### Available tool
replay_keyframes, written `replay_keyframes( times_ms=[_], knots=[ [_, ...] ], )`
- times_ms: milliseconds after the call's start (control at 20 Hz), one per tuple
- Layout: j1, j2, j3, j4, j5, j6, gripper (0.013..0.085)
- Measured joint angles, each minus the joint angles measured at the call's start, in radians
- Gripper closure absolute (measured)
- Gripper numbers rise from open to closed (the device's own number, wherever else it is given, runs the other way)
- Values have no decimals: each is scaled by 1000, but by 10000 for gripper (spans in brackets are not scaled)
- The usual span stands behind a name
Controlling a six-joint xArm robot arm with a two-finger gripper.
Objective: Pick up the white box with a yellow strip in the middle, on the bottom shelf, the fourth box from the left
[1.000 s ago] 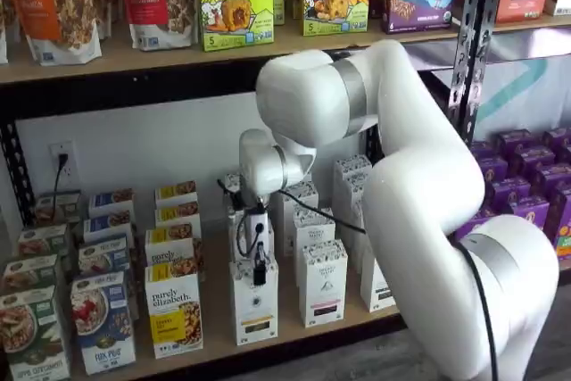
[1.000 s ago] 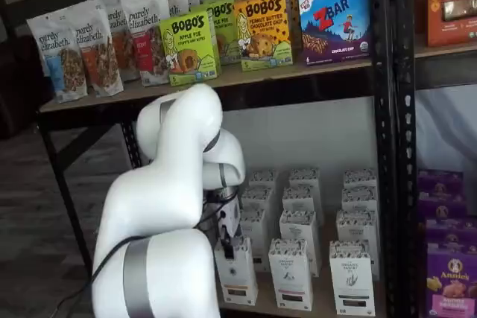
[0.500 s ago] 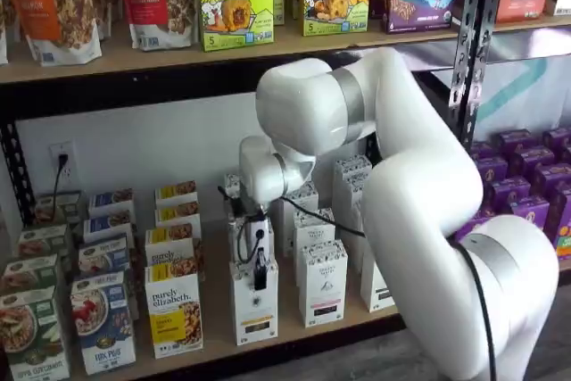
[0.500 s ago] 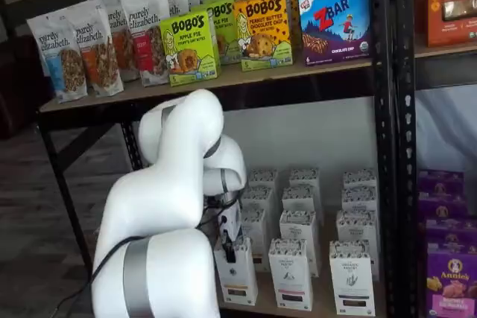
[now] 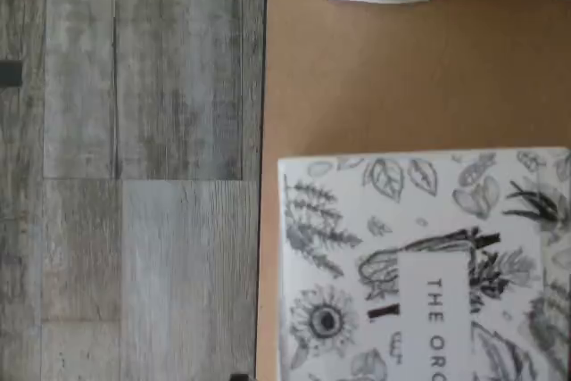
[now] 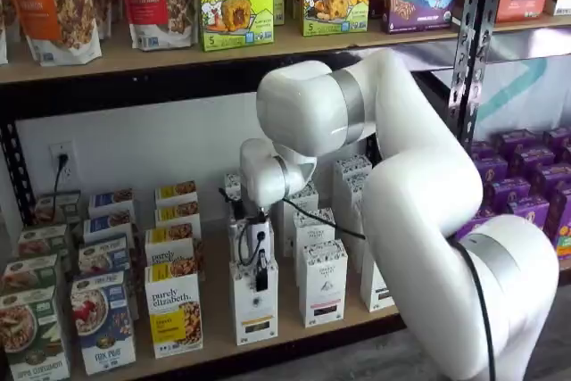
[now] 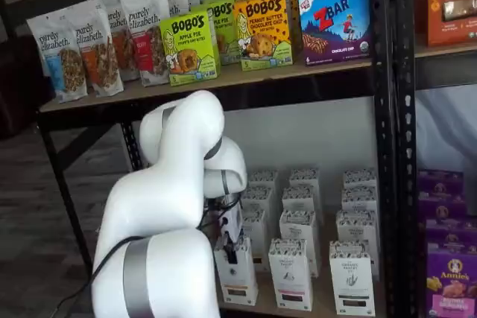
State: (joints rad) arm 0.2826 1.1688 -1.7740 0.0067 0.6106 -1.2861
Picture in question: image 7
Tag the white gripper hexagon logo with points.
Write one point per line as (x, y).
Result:
(233, 219)

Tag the granola bag orange label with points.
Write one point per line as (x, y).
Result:
(100, 57)

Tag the white box yellow strip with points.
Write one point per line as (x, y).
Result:
(257, 228)
(264, 178)
(261, 197)
(236, 280)

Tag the wooden shelf board with snacks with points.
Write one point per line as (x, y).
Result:
(298, 70)

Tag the purple Annie's box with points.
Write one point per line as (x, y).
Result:
(451, 230)
(441, 206)
(452, 284)
(439, 182)

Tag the white box pink strip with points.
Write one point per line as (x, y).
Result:
(300, 197)
(303, 176)
(298, 225)
(290, 277)

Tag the wooden shelf board with tea boxes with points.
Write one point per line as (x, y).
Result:
(321, 295)

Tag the granola bag brown label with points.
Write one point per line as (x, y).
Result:
(124, 46)

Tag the black metal shelf frame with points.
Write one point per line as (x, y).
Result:
(406, 146)
(382, 146)

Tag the granola bag blue label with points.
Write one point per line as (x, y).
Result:
(59, 57)

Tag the white fabric sheet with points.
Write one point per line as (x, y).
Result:
(447, 128)

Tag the white box dark strip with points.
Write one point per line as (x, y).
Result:
(359, 177)
(358, 197)
(352, 280)
(356, 226)

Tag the blue Zbar snack box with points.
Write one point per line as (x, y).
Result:
(335, 27)

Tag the granola bag red label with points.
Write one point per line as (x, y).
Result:
(149, 50)

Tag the wooden shelf board with orange box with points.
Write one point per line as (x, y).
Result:
(447, 50)

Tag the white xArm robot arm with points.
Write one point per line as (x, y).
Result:
(167, 184)

